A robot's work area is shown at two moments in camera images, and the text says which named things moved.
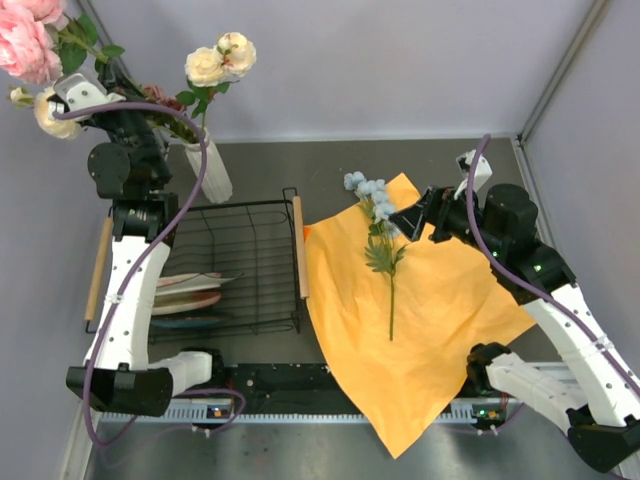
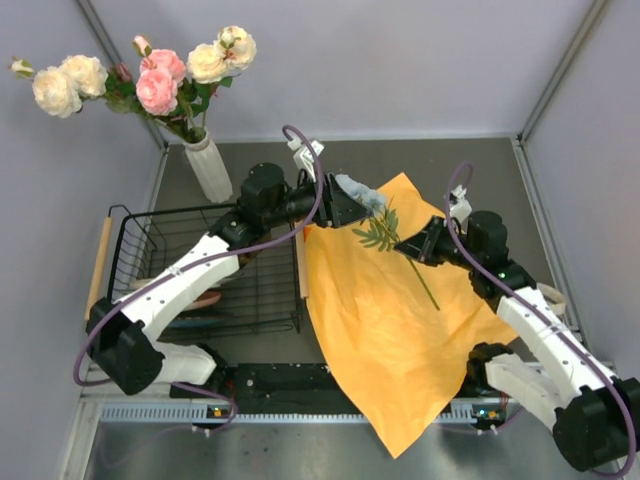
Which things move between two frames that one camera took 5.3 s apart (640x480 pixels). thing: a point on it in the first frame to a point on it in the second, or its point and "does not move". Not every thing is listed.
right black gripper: (434, 207) to (423, 246)
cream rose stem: (60, 128) to (60, 88)
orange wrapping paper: (398, 317) does not move
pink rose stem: (37, 43) to (160, 87)
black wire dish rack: (231, 270) does not move
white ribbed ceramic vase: (216, 183) does not move
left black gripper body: (129, 128) to (324, 212)
